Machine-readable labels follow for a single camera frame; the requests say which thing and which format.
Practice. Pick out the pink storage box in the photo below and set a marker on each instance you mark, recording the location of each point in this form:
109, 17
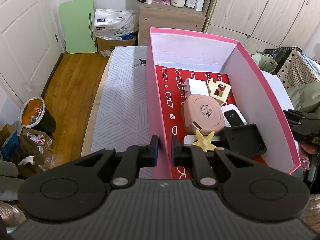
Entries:
259, 96

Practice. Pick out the red glasses cloth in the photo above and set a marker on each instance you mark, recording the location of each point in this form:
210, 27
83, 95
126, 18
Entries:
170, 81

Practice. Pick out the white charger plug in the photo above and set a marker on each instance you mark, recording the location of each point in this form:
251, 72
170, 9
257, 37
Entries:
193, 86

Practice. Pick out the pink round tape measure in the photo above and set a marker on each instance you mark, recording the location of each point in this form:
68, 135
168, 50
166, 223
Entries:
203, 113

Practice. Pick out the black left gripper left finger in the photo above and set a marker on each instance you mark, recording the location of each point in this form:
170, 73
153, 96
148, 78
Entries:
129, 162

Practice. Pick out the cream hair claw clip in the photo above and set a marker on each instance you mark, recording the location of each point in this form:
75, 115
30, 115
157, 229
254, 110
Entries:
219, 91

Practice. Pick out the green plush toy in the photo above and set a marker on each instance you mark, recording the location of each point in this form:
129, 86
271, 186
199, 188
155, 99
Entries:
265, 62

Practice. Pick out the wooden wardrobe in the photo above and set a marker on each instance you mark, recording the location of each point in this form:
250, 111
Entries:
264, 24

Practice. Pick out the green folding board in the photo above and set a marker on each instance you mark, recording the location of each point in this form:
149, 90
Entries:
77, 18

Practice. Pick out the patterned tote bag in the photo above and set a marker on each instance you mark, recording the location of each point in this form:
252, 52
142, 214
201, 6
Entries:
293, 70

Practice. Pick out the black trash bin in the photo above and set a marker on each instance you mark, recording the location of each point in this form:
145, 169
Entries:
35, 115

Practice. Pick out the white door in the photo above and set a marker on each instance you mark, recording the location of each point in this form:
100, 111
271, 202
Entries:
30, 47

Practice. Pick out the yellow starfish toy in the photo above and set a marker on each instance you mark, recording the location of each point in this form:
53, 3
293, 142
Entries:
205, 143

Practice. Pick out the cardboard box on floor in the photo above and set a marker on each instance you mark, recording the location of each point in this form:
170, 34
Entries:
105, 47

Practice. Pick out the white tissue pack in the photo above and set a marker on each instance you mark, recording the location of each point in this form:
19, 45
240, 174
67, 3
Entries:
114, 23

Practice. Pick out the white pocket wifi device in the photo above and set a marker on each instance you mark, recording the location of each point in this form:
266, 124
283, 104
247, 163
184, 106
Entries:
232, 116

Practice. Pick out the black square case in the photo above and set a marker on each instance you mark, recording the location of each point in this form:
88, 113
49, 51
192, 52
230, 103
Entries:
244, 140

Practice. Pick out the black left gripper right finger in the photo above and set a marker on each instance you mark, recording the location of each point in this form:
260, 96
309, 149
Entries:
193, 158

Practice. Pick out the wooden shelf cabinet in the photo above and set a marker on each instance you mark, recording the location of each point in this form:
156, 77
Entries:
168, 16

